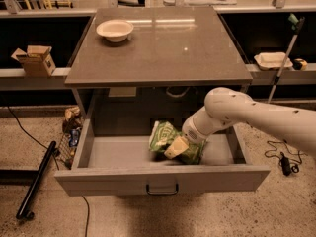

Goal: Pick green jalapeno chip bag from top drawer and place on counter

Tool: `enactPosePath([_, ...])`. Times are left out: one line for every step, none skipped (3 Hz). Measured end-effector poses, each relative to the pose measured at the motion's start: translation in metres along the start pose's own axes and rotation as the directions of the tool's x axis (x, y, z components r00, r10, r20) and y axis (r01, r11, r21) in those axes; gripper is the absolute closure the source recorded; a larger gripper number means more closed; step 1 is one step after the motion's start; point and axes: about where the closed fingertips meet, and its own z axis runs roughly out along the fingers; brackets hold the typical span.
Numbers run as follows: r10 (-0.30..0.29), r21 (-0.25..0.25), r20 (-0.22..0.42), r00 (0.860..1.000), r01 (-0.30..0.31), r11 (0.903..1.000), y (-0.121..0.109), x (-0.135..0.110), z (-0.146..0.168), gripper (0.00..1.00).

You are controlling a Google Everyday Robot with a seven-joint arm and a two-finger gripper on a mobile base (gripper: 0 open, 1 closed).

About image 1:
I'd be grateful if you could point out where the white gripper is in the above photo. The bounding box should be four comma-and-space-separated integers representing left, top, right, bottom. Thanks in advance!
164, 107, 234, 159

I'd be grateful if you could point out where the green jalapeno chip bag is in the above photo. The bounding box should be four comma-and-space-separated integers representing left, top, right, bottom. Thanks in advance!
148, 120, 204, 165

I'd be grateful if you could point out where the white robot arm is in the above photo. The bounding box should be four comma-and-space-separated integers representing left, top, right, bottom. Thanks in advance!
182, 87, 316, 158

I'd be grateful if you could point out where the white takeout container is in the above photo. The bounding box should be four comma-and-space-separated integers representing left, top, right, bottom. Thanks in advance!
254, 52, 285, 70

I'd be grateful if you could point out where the black power adapter with cable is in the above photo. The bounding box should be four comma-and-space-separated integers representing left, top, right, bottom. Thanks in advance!
264, 140, 303, 177

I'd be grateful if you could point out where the grey open drawer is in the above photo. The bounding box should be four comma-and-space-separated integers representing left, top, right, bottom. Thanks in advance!
54, 92, 271, 197

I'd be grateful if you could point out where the white paper bowl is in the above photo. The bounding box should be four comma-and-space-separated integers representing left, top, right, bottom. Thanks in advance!
96, 20, 134, 42

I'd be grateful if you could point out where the wire basket with snacks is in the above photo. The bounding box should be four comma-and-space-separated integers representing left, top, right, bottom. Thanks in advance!
55, 106, 83, 169

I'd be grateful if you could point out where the black floor cable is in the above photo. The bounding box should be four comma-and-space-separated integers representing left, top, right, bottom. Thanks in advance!
6, 106, 91, 237

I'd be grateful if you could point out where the grey counter cabinet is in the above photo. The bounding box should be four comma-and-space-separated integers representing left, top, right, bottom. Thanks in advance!
64, 6, 254, 117

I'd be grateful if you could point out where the yellow tape measure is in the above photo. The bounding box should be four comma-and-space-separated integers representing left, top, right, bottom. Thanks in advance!
293, 58, 307, 70

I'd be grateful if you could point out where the black drawer handle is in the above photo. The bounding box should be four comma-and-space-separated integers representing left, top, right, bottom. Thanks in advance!
145, 184, 179, 196

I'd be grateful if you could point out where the black pole on floor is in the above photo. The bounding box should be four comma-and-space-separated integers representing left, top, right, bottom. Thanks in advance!
16, 141, 56, 220

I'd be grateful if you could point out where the open cardboard box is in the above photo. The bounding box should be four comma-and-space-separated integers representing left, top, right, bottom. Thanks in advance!
11, 45, 56, 77

